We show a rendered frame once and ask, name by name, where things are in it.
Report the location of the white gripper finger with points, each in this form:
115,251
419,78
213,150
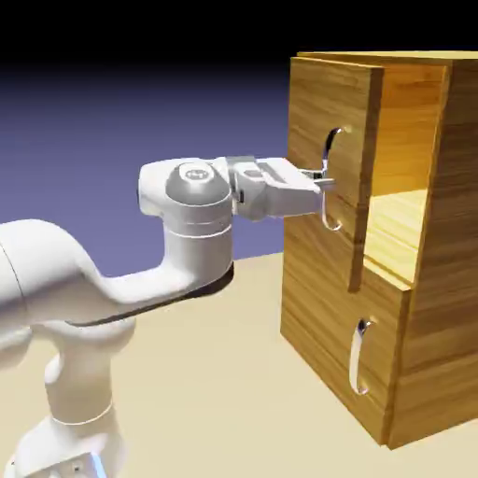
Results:
325,183
310,174

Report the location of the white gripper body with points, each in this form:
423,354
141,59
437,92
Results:
291,198

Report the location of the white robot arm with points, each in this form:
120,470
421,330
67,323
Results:
186,231

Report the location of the tall wooden cabinet door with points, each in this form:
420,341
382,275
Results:
317,97

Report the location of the short wooden cabinet door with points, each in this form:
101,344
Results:
321,321

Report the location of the light wooden cabinet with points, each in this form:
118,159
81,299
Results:
440,261

